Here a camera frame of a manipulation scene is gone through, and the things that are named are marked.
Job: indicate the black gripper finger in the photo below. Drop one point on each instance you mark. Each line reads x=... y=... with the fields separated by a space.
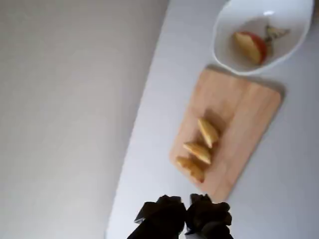
x=162 y=219
x=207 y=219

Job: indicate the apple slice with red skin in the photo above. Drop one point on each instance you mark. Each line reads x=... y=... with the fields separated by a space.
x=251 y=47

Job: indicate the large apple slice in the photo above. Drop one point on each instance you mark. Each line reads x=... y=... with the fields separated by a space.
x=190 y=166

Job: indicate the flat thin apple slice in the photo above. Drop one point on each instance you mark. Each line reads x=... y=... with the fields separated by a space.
x=198 y=150

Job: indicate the small rounded apple slice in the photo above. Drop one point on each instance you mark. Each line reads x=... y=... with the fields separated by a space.
x=208 y=132

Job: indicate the wooden cutting board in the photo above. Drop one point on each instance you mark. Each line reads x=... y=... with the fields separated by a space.
x=244 y=112

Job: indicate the white ceramic bowl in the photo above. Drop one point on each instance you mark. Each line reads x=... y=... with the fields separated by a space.
x=229 y=54

